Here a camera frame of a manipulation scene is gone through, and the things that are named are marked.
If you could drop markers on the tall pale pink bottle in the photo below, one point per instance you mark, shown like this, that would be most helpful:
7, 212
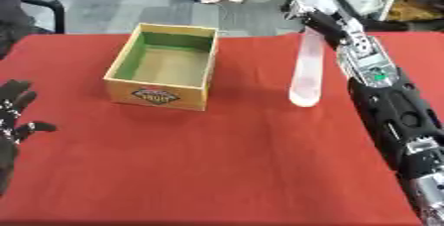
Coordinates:
307, 71

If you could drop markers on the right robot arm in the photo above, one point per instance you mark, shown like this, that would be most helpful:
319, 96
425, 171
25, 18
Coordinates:
399, 111

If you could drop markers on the yellow-brown bag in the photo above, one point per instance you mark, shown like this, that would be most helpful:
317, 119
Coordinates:
417, 3

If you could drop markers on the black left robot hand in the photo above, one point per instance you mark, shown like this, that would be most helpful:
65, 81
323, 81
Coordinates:
8, 127

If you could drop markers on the black chair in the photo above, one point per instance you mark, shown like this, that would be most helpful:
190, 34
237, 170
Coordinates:
23, 22

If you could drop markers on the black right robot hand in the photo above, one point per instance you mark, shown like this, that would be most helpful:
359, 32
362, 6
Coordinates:
325, 25

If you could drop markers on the cardboard box with green inside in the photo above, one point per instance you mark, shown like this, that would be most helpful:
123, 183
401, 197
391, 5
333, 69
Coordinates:
165, 68

